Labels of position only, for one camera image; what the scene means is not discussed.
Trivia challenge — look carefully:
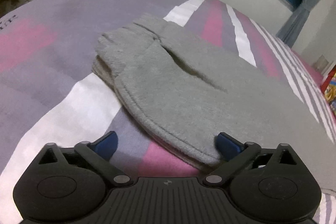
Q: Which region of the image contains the grey sweat pant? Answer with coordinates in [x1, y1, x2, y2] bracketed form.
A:
[92, 14, 335, 189]

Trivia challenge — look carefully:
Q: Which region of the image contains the striped pink grey bedsheet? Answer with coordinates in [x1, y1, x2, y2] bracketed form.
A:
[1, 0, 335, 223]

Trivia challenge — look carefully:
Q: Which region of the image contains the colourful patterned pillow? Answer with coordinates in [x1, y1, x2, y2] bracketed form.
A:
[320, 65, 336, 116]

